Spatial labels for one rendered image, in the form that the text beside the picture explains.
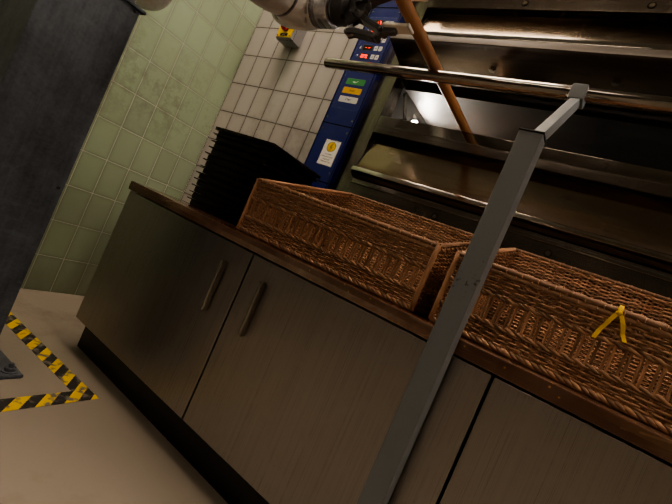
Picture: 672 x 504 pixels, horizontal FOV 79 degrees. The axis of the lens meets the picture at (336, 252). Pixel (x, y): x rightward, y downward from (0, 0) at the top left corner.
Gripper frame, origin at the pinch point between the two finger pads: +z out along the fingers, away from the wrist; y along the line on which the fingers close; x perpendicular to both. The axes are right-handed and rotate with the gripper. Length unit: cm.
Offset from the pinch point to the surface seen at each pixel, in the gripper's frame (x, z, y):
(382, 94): -56, -36, -7
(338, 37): -56, -69, -29
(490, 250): 4, 38, 45
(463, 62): -49, -6, -19
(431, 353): 4, 36, 65
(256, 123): -56, -95, 16
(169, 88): -28, -123, 19
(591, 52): -41, 31, -21
